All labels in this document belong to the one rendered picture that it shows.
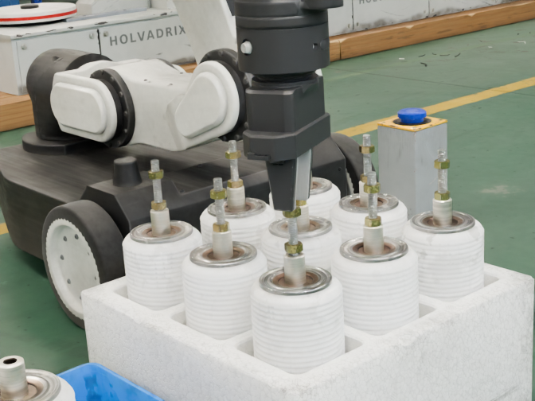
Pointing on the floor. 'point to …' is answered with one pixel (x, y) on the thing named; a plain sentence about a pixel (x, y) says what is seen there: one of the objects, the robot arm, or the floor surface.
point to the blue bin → (103, 385)
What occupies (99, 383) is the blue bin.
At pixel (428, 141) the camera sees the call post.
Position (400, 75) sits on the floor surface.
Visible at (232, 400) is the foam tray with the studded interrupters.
